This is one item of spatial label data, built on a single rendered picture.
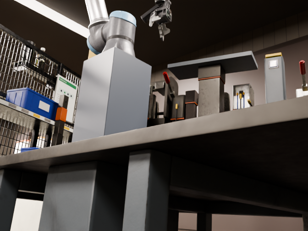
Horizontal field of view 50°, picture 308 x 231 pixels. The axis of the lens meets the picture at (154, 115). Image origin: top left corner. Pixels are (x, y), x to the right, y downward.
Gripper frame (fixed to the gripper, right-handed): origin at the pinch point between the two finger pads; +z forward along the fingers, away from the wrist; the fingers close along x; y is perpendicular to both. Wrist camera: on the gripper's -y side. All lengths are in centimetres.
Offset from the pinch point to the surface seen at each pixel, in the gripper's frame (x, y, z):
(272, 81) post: -12, 59, 40
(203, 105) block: -12, 32, 48
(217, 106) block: -12, 38, 48
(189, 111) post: 1.3, 20.2, 44.7
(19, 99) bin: -16, -74, 35
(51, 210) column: -47, -10, 94
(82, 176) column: -51, 5, 83
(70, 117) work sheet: 43, -90, 25
